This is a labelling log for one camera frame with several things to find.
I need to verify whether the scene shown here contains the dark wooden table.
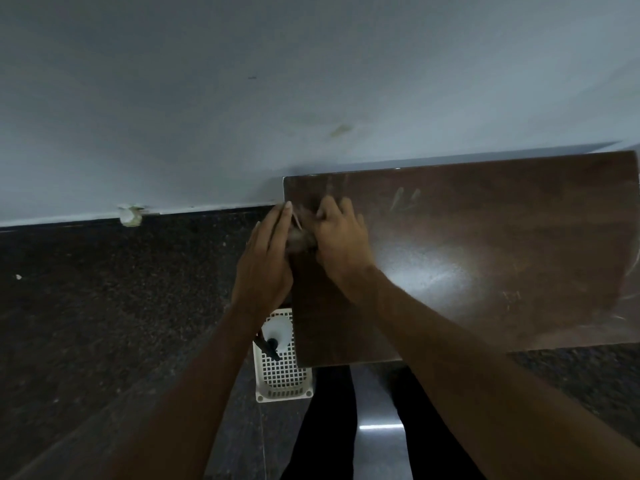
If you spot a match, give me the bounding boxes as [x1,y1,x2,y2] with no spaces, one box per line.
[282,150,640,369]

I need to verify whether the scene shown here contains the white plaster lump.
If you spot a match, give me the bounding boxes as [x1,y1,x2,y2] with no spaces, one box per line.
[117,204,149,229]

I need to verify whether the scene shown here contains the person's right hand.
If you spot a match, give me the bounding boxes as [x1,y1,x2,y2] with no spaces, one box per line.
[309,194,377,301]

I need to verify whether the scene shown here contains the person's right forearm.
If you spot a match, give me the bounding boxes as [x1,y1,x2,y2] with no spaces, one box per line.
[339,267,640,480]

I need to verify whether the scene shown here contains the person's black trousers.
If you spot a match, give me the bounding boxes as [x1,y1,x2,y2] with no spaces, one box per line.
[279,364,487,480]

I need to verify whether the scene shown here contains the striped brown cleaning cloth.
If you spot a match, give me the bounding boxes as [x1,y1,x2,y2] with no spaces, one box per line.
[286,209,319,257]

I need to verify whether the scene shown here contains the white plastic lattice basket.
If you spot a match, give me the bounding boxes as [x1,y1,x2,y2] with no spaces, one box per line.
[252,308,315,405]

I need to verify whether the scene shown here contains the person's left hand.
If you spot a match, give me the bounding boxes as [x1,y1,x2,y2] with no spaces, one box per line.
[229,200,296,321]

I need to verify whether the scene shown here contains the person's left forearm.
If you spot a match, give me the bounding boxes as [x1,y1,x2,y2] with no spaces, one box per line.
[99,304,281,480]

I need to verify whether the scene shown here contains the white spray bottle black trigger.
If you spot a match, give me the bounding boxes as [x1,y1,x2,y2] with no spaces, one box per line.
[255,314,294,361]

